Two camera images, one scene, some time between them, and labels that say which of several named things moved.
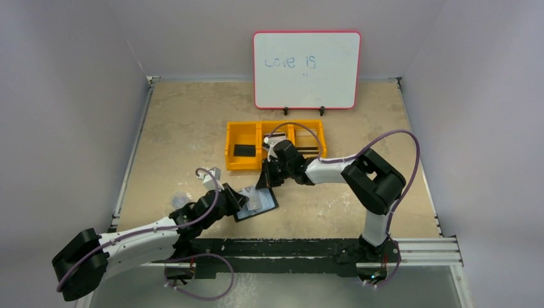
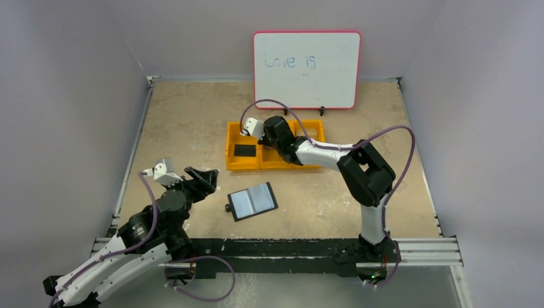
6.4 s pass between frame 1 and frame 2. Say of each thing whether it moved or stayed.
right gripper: moved
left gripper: moved
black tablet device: stayed
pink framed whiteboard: stayed
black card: stayed
